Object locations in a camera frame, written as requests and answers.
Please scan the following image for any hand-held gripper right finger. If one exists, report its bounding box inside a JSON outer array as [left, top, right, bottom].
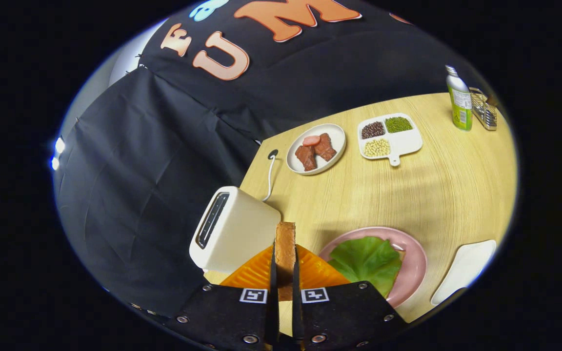
[[292, 244, 408, 351]]

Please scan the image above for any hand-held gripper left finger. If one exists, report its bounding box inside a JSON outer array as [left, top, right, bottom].
[[166, 243, 280, 351]]

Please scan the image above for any toasted bread slice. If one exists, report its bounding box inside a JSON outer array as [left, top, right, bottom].
[[275, 222, 297, 301]]

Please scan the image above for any green lettuce leaf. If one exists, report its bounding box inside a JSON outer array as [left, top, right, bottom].
[[328, 236, 402, 298]]

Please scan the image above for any white toaster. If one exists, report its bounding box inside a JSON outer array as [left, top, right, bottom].
[[189, 186, 281, 273]]

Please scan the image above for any pink plate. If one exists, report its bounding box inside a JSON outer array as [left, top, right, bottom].
[[318, 226, 428, 309]]

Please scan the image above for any brown meat piece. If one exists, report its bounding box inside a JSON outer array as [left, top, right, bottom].
[[295, 145, 318, 172], [314, 133, 337, 162]]

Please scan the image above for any small white dish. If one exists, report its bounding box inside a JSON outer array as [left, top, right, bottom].
[[430, 239, 498, 306]]

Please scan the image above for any pile of yellow soybeans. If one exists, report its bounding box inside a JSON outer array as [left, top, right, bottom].
[[364, 138, 391, 158]]

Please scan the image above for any round white plate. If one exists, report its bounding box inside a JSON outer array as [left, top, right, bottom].
[[286, 123, 347, 176]]

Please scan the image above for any black backdrop cloth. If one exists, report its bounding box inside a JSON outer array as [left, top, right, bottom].
[[54, 0, 486, 317]]

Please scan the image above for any pile of dark red beans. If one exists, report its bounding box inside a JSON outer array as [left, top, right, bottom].
[[361, 121, 386, 139]]

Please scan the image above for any white divided dish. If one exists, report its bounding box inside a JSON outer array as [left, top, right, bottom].
[[357, 113, 423, 167]]

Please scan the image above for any pile of green beans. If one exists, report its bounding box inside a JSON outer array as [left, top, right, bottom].
[[385, 117, 414, 134]]

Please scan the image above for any green and silver bottle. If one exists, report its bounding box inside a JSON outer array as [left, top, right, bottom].
[[445, 65, 473, 131]]

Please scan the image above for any ceiling light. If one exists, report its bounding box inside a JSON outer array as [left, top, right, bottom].
[[51, 136, 67, 171]]

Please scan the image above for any white power cable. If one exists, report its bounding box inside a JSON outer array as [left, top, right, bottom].
[[261, 155, 278, 202]]

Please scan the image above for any metal wire cutlery holder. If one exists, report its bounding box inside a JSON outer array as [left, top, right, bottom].
[[469, 87, 499, 131]]

